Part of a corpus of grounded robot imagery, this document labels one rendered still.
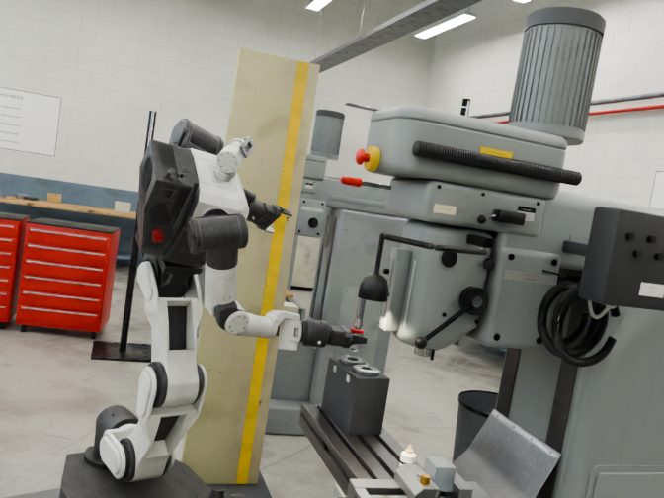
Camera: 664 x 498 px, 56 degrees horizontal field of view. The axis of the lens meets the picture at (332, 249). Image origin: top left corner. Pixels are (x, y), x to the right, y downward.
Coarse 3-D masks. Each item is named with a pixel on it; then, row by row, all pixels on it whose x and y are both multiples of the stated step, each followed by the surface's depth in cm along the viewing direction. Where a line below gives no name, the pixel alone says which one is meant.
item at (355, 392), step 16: (336, 368) 206; (352, 368) 203; (368, 368) 202; (336, 384) 205; (352, 384) 195; (368, 384) 195; (384, 384) 197; (336, 400) 204; (352, 400) 194; (368, 400) 195; (384, 400) 198; (336, 416) 203; (352, 416) 194; (368, 416) 196; (352, 432) 195; (368, 432) 197
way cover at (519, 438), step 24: (480, 432) 191; (504, 432) 183; (528, 432) 176; (480, 456) 185; (504, 456) 178; (528, 456) 171; (552, 456) 164; (480, 480) 178; (504, 480) 173; (528, 480) 166
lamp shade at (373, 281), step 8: (368, 280) 147; (376, 280) 147; (384, 280) 148; (360, 288) 149; (368, 288) 147; (376, 288) 146; (384, 288) 147; (360, 296) 148; (368, 296) 147; (376, 296) 146; (384, 296) 147
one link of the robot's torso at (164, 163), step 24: (168, 144) 183; (144, 168) 180; (168, 168) 173; (192, 168) 179; (216, 168) 181; (144, 192) 175; (168, 192) 171; (192, 192) 168; (216, 192) 176; (240, 192) 182; (144, 216) 174; (168, 216) 176; (192, 216) 174; (144, 240) 180; (168, 240) 182; (192, 264) 193
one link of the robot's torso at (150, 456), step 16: (144, 368) 192; (144, 384) 189; (144, 400) 188; (144, 416) 190; (160, 416) 191; (176, 416) 200; (192, 416) 199; (144, 432) 196; (160, 432) 203; (176, 432) 201; (128, 448) 204; (144, 448) 197; (160, 448) 205; (128, 464) 202; (144, 464) 202; (160, 464) 206; (128, 480) 203
